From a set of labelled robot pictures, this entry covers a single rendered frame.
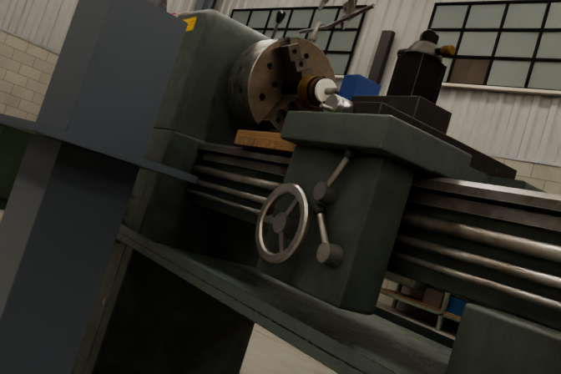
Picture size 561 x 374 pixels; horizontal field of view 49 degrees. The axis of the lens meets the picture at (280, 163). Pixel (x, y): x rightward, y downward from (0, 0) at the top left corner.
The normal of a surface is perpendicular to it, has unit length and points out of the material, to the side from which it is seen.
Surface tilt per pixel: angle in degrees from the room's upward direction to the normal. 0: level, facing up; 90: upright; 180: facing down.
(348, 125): 90
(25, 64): 90
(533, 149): 90
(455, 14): 90
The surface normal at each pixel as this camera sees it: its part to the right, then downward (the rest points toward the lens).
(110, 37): 0.64, 0.13
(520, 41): -0.65, -0.27
